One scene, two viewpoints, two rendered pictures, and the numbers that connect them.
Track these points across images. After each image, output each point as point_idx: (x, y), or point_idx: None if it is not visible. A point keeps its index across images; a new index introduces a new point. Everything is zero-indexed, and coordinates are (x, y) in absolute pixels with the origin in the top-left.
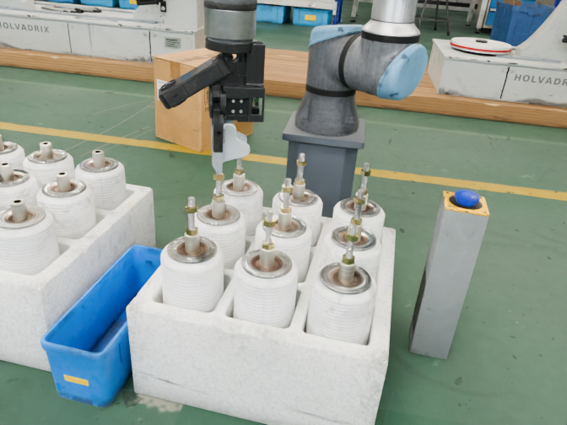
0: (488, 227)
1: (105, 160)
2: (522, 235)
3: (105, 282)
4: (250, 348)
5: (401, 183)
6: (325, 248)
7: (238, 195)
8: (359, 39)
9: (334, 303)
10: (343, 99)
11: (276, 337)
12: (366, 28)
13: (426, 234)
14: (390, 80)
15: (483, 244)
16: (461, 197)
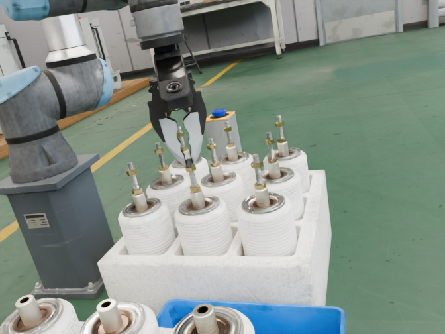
0: (111, 197)
1: (18, 317)
2: (127, 187)
3: None
4: (320, 219)
5: (18, 232)
6: (238, 171)
7: (160, 203)
8: (53, 71)
9: (305, 160)
10: (60, 132)
11: (318, 198)
12: (67, 55)
13: (111, 220)
14: (110, 85)
15: (132, 199)
16: (222, 111)
